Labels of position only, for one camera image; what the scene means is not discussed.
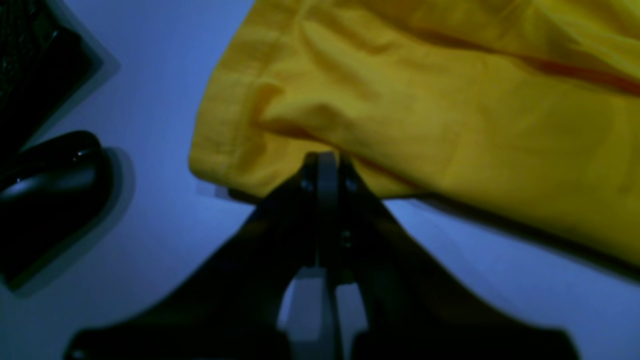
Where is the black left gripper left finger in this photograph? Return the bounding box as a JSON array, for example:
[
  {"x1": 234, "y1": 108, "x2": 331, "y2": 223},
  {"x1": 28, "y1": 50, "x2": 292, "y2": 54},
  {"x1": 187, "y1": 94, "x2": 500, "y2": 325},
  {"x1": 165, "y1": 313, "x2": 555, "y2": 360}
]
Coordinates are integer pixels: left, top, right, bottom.
[{"x1": 64, "y1": 153, "x2": 320, "y2": 360}]

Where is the orange yellow T-shirt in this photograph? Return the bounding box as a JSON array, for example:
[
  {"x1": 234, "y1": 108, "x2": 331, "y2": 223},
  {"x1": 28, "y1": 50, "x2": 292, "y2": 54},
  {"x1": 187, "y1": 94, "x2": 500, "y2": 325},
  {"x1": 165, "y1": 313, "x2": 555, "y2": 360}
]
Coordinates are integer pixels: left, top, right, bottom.
[{"x1": 189, "y1": 0, "x2": 640, "y2": 265}]

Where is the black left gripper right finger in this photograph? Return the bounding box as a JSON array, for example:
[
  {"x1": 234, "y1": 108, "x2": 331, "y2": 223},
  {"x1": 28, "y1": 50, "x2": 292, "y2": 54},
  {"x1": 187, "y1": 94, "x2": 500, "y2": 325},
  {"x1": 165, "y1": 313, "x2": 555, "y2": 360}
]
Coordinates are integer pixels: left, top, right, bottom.
[{"x1": 337, "y1": 153, "x2": 579, "y2": 360}]

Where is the black keyboard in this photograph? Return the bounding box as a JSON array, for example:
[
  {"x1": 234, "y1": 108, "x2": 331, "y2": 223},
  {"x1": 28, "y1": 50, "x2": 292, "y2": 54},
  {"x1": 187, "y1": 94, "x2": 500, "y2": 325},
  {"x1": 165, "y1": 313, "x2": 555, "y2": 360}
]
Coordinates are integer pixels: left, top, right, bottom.
[{"x1": 0, "y1": 0, "x2": 103, "y2": 157}]

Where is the black computer mouse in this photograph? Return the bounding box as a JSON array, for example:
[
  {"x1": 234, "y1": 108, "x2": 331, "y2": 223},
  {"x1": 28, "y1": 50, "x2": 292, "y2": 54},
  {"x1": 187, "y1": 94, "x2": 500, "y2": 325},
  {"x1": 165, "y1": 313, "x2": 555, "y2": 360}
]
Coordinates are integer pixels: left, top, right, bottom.
[{"x1": 0, "y1": 131, "x2": 114, "y2": 289}]

